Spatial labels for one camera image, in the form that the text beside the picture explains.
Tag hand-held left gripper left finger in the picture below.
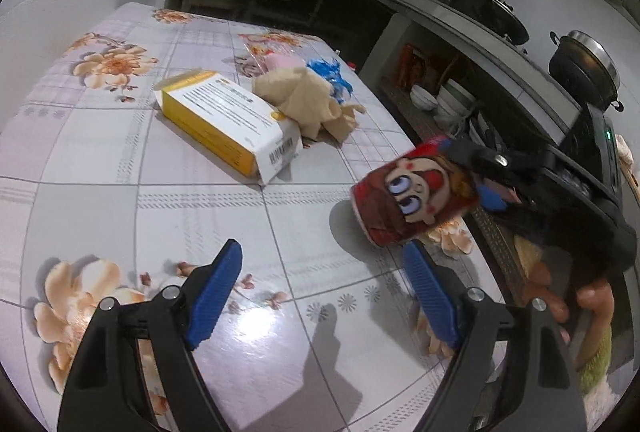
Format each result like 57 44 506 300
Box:
56 238 244 432

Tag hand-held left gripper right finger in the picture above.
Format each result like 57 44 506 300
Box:
402 242 588 432

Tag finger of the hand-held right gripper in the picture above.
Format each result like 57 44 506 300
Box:
444 138 546 185
475 179 531 218

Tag red cartoon print can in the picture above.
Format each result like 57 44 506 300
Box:
350 137 483 248

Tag person's right hand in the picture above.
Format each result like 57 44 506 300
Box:
527 280 616 371

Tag stack of white bowls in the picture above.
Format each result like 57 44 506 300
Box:
434 78 478 128

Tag cream cloth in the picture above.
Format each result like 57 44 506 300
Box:
615 132 638 188

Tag floral plastic tablecloth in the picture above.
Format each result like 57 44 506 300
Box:
0 2 506 432

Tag white bowl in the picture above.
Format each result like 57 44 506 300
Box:
410 84 438 110

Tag red seasoning packets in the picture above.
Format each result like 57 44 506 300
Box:
397 43 431 89

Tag black pot with steel lid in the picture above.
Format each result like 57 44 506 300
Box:
549 29 625 113

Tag black wok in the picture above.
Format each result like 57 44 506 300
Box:
477 0 530 47

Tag concrete kitchen counter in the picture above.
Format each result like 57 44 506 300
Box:
170 0 601 148

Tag green and white fluffy rug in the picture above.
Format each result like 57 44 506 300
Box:
575 327 621 413

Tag yellow and white box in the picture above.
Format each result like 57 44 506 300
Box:
154 69 301 187

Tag blue crumpled plastic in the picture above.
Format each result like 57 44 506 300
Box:
306 58 357 105

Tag beige crumpled cloth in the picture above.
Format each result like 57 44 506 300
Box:
251 66 366 143

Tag clear zip bag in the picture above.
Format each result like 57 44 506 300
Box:
240 37 306 75

